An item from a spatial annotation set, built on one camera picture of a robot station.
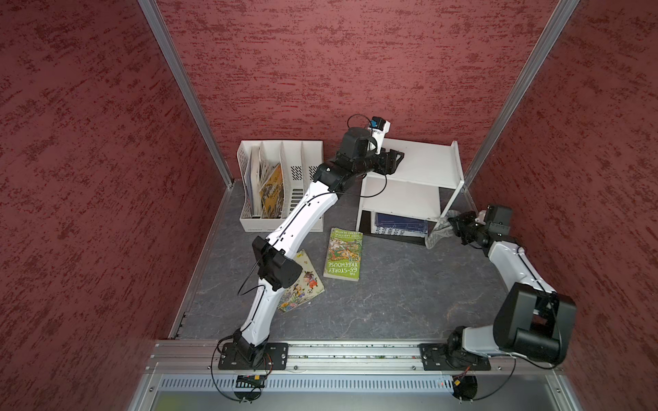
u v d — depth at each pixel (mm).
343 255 926
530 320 427
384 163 670
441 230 862
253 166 921
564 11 709
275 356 742
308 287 874
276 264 506
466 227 775
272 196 969
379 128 633
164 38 757
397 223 953
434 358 730
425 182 741
